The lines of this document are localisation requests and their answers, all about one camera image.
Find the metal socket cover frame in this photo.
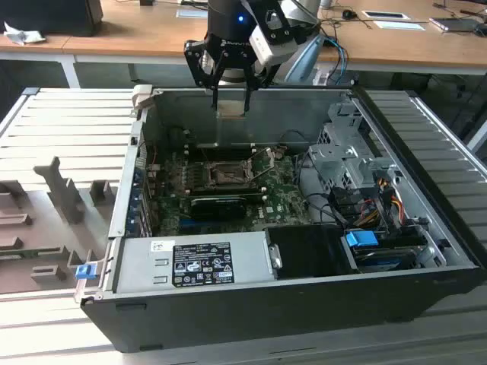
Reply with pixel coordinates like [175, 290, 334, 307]
[246, 146, 277, 180]

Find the yellow and red wire bundle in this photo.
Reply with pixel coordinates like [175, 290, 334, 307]
[358, 177, 405, 229]

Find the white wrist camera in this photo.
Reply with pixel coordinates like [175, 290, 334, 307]
[248, 25, 299, 65]

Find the black hard disk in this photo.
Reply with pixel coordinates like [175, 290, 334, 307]
[352, 245, 427, 273]

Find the black open PC case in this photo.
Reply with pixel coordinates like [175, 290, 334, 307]
[79, 85, 487, 353]

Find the silver power supply unit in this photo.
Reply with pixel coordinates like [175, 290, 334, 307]
[113, 230, 275, 294]

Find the blue disk carrier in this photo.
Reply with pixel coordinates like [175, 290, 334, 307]
[345, 230, 378, 249]

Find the green RAM stick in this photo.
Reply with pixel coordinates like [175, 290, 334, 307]
[0, 246, 64, 259]

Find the black graphics card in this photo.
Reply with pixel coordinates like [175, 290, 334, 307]
[189, 194, 247, 221]

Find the thin red wire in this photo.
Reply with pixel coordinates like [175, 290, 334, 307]
[146, 143, 161, 170]

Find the black RAM slot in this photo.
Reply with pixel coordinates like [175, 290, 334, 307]
[188, 150, 256, 162]
[185, 142, 256, 153]
[189, 192, 264, 202]
[188, 184, 268, 195]

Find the blue plastic case latch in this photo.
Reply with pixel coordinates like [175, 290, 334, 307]
[75, 264, 97, 281]

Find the crumpled white paper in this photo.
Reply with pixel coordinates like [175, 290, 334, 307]
[2, 21, 47, 46]

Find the wooden office desk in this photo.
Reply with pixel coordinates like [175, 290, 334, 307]
[0, 0, 487, 89]

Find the silver metal drive cage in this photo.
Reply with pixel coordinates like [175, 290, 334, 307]
[307, 101, 399, 191]

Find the dark flat tablet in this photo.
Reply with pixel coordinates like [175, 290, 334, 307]
[428, 16, 481, 34]

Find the CPU socket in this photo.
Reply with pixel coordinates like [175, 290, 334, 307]
[205, 160, 256, 188]

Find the black looped wire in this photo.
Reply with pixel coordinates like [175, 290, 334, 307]
[280, 129, 310, 154]

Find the blue cable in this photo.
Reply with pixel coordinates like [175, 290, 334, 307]
[323, 36, 349, 87]

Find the grey parts rack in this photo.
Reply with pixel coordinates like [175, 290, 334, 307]
[0, 155, 119, 296]

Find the black box device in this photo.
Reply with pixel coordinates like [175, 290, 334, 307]
[0, 0, 104, 38]

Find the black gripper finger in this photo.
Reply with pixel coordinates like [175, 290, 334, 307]
[183, 38, 228, 112]
[243, 56, 281, 115]

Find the pale blue sheet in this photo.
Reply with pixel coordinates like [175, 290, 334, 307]
[373, 20, 428, 32]

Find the green motherboard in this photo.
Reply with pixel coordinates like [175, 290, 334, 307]
[151, 146, 314, 236]

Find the silver CPU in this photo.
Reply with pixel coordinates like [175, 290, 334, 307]
[215, 101, 248, 120]

